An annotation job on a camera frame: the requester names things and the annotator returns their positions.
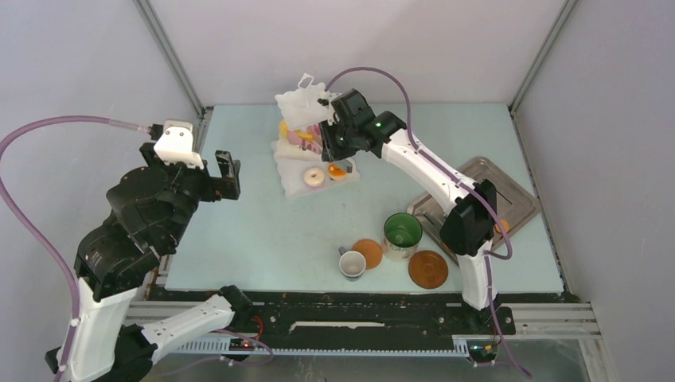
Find yellow layered cake slice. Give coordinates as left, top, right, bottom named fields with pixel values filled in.
left=295, top=130, right=314, bottom=142

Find white three-tier dessert stand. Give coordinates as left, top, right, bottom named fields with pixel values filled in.
left=271, top=73, right=361, bottom=199

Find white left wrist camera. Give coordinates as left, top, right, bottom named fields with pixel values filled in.
left=149, top=119, right=205, bottom=170

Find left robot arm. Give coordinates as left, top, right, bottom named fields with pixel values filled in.
left=45, top=143, right=252, bottom=381

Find large floral green-inside mug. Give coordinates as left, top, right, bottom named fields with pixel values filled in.
left=382, top=212, right=423, bottom=262

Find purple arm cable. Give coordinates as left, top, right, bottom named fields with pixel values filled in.
left=324, top=67, right=531, bottom=380
left=0, top=115, right=157, bottom=382

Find pink-tipped metal tongs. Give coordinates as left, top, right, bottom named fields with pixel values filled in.
left=287, top=125, right=353, bottom=173

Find small wooden coaster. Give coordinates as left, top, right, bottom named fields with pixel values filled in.
left=352, top=239, right=384, bottom=270

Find orange glazed donut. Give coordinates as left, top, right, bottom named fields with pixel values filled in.
left=327, top=163, right=348, bottom=181

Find large wooden coaster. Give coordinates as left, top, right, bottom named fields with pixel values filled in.
left=408, top=250, right=449, bottom=290

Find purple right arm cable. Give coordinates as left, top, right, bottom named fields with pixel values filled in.
left=324, top=67, right=531, bottom=380

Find yellow swirl roll cake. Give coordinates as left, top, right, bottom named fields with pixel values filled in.
left=279, top=119, right=289, bottom=139

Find white glazed donut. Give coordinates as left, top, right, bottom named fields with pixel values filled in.
left=302, top=166, right=326, bottom=188

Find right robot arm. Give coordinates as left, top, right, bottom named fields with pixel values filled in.
left=317, top=89, right=497, bottom=333

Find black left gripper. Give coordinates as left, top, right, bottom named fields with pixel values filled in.
left=145, top=140, right=242, bottom=247

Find stainless steel tray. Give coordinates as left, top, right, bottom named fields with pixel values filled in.
left=407, top=157, right=540, bottom=263

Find small white grey cup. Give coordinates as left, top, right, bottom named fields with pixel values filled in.
left=338, top=247, right=366, bottom=282

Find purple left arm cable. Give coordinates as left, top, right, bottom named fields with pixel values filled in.
left=0, top=115, right=157, bottom=382

